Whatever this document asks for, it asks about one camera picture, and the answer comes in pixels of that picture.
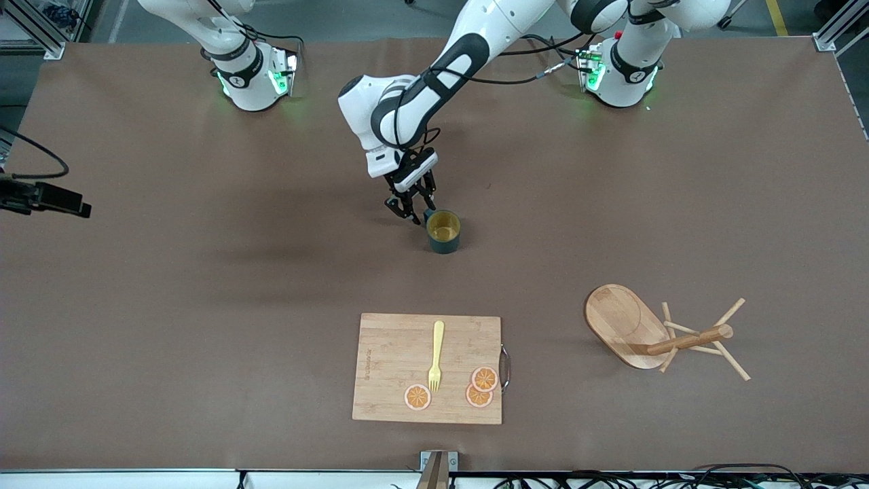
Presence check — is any aluminium frame profile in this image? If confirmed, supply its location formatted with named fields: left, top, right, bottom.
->
left=0, top=0, right=92, bottom=60
left=811, top=0, right=869, bottom=54

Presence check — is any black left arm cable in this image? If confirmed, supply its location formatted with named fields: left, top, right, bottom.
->
left=390, top=33, right=591, bottom=151

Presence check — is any black looped cable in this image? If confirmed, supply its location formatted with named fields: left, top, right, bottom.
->
left=689, top=464, right=809, bottom=489

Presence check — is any black chair caster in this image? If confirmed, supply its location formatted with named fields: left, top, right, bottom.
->
left=716, top=0, right=750, bottom=30

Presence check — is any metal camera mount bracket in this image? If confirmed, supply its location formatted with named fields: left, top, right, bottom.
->
left=415, top=450, right=459, bottom=489

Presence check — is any yellow plastic fork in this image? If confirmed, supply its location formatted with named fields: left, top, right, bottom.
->
left=428, top=320, right=445, bottom=393

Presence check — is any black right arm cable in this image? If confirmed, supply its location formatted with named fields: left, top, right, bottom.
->
left=0, top=126, right=70, bottom=181

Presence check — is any white table edge rail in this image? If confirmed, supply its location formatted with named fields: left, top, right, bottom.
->
left=0, top=469, right=869, bottom=489

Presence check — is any black tangled cable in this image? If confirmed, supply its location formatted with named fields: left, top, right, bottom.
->
left=492, top=474, right=686, bottom=489

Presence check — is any black base cable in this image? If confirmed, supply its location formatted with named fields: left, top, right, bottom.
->
left=210, top=0, right=303, bottom=69

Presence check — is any teal cup yellow inside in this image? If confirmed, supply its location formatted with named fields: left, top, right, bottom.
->
left=423, top=209, right=462, bottom=255

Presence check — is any wooden mug tree rack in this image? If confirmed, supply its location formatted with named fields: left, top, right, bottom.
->
left=585, top=284, right=752, bottom=382

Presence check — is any blue tangled item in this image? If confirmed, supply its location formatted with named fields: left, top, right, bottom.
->
left=42, top=3, right=81, bottom=29

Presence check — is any wooden cutting board metal handle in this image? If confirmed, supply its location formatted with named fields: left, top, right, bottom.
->
left=352, top=312, right=511, bottom=426

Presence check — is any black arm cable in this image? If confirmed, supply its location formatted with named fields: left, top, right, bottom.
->
left=0, top=126, right=70, bottom=181
left=390, top=33, right=591, bottom=151

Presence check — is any metal base connector bracket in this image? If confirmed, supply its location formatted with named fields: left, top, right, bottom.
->
left=577, top=42, right=606, bottom=92
left=270, top=46, right=299, bottom=97

